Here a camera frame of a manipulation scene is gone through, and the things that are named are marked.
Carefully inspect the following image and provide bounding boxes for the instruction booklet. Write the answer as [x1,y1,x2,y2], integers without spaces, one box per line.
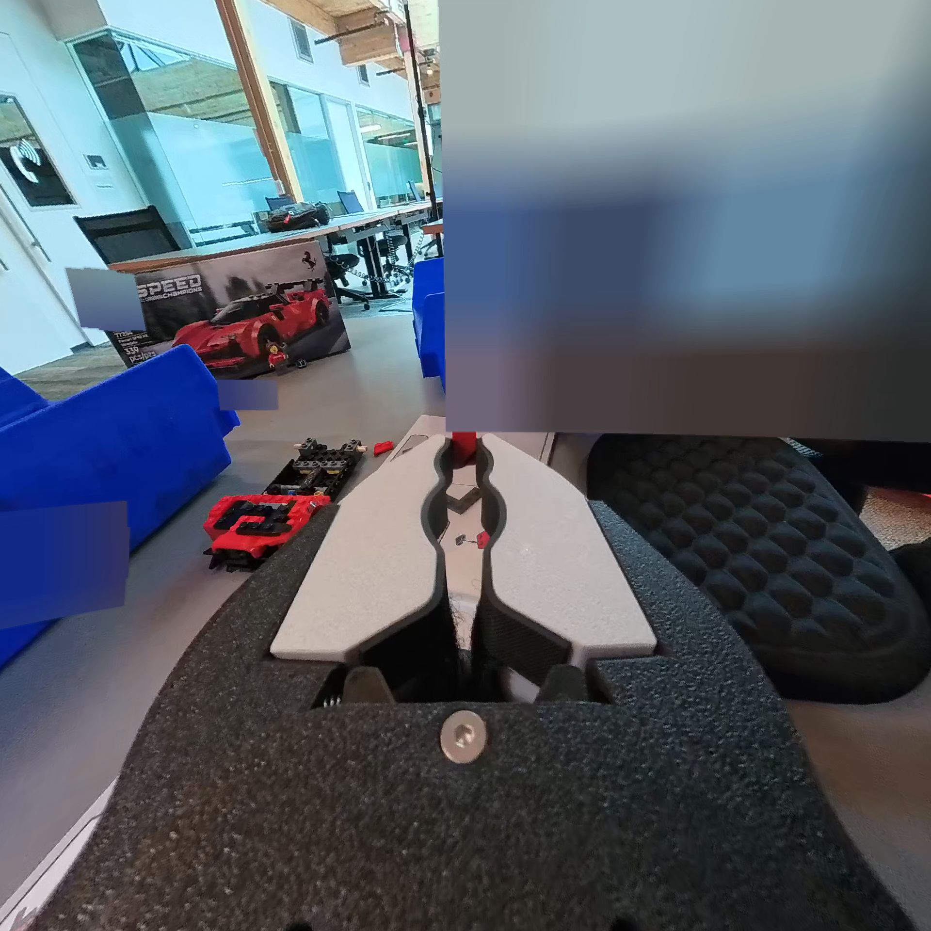
[384,415,555,634]

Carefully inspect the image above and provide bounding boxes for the black phone sign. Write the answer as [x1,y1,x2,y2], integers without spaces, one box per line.
[0,95,77,209]

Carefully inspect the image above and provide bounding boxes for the black task stool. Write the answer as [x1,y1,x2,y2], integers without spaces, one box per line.
[327,251,372,303]

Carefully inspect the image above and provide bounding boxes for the lego set box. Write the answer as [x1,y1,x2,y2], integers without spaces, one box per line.
[109,242,352,381]

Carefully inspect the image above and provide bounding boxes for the black bag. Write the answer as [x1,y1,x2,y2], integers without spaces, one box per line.
[260,200,332,234]

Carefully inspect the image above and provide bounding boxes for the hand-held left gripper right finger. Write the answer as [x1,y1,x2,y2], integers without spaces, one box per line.
[479,434,659,667]

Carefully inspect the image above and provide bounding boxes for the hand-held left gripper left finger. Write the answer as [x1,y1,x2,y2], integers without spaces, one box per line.
[269,434,448,663]

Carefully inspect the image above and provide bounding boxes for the white paper sheet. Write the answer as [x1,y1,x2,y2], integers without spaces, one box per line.
[0,803,110,931]

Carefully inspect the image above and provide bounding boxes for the blue plastic bin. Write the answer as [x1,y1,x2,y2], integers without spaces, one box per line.
[411,258,446,394]

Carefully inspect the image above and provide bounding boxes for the long white office table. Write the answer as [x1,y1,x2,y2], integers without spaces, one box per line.
[108,200,445,273]

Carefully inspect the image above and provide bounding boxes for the large blue divided bin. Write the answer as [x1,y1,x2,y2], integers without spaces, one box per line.
[0,344,241,670]

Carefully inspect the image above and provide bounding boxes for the black office chair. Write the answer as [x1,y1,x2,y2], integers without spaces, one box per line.
[73,206,183,266]

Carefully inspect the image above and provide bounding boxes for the black honeycomb wrist rest pad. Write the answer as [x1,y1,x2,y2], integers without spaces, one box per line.
[585,433,912,704]

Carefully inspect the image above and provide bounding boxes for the black light stand pole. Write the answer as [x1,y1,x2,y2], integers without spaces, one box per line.
[403,0,437,219]

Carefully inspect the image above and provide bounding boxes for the partly built lego car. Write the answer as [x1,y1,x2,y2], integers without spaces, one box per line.
[202,436,365,573]

